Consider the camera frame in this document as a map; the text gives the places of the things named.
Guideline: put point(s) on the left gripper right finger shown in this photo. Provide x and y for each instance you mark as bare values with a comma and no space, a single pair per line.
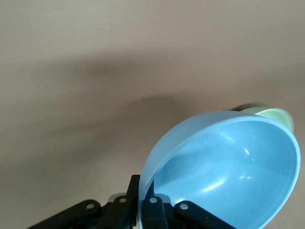
155,214

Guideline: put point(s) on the blue bowl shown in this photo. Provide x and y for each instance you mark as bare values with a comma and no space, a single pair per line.
226,167

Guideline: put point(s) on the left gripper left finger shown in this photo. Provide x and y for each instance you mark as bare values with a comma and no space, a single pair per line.
133,195

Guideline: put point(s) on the brown table cover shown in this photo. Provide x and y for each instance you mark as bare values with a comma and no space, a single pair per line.
71,47

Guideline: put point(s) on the light green bowl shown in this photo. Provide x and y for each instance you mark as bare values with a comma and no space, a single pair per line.
278,117

